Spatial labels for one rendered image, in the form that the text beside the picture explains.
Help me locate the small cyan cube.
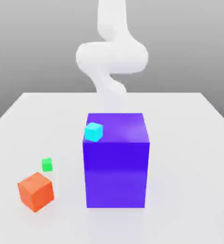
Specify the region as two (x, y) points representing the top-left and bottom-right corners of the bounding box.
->
(84, 122), (103, 143)

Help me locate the small green cube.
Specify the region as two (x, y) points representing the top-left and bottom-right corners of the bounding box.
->
(41, 157), (53, 172)

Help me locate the small orange cube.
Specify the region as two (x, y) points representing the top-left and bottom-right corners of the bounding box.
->
(17, 172), (55, 213)

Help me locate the large purple box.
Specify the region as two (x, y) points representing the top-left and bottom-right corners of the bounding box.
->
(82, 112), (150, 209)

